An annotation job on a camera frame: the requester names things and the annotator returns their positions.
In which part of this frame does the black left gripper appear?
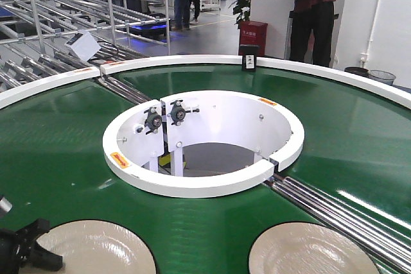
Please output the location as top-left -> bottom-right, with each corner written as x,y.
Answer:
1,218 -> 64,273

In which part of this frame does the beige plate black-rimmed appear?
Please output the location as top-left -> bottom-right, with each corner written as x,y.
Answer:
249,222 -> 379,273
37,219 -> 157,273

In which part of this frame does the white outer conveyor rim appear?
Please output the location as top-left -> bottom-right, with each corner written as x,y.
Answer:
1,55 -> 410,108

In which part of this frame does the white control box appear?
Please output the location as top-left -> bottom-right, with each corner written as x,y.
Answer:
65,30 -> 101,61

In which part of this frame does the blue-lit mobile robot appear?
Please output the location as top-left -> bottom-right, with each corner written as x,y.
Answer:
130,22 -> 167,38

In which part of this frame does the metal roller rack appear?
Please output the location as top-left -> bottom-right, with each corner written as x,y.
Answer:
1,0 -> 170,91

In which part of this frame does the black sensor box on rim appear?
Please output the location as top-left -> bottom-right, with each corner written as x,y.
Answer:
239,44 -> 259,72

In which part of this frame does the red fire equipment box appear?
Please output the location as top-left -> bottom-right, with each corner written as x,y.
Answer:
239,21 -> 268,56

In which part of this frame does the steel rollers right gap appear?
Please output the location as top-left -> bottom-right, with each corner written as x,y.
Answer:
264,174 -> 410,273

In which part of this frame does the person in maroon sweater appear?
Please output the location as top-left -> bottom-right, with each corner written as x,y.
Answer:
290,0 -> 336,67

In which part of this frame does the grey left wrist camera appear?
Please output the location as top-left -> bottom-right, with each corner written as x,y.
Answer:
0,195 -> 13,218

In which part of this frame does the white inner conveyor ring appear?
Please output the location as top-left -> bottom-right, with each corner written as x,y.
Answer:
102,90 -> 305,199

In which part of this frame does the wire mesh waste bin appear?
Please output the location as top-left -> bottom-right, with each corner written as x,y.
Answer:
369,70 -> 396,85

